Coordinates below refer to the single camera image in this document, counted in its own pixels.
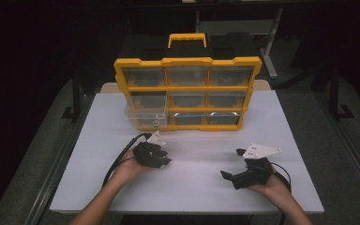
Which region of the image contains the clear plastic drawer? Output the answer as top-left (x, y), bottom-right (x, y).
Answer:
top-left (125, 104), bottom-right (171, 129)

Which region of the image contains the person's left hand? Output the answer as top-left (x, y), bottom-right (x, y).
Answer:
top-left (112, 149), bottom-right (153, 186)

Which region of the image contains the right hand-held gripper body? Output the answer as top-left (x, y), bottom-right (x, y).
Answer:
top-left (231, 142), bottom-right (281, 190)

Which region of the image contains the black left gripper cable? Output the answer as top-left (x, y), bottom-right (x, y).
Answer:
top-left (101, 132), bottom-right (153, 188)

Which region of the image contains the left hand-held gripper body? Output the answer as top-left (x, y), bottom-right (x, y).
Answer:
top-left (133, 130), bottom-right (167, 168)

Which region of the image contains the white metal desk frame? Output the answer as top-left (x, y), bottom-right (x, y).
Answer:
top-left (195, 7), bottom-right (284, 79)

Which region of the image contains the yellow black organizer cabinet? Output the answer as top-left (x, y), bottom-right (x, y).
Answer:
top-left (112, 32), bottom-right (263, 132)

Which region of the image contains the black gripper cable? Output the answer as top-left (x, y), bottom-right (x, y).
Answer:
top-left (101, 132), bottom-right (153, 188)
top-left (270, 162), bottom-right (293, 192)

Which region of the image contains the person's right hand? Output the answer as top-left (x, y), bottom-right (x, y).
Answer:
top-left (247, 168), bottom-right (291, 203)

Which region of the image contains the grid of clear drawers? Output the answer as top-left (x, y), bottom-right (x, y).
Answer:
top-left (122, 66), bottom-right (255, 126)

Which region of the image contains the aluminium rail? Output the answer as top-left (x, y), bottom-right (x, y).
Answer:
top-left (22, 93), bottom-right (96, 225)
top-left (317, 93), bottom-right (360, 201)

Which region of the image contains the black metal stand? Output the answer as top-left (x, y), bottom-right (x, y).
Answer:
top-left (61, 62), bottom-right (86, 122)
top-left (328, 62), bottom-right (355, 122)

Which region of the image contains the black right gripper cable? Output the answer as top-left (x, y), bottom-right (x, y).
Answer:
top-left (270, 162), bottom-right (293, 192)

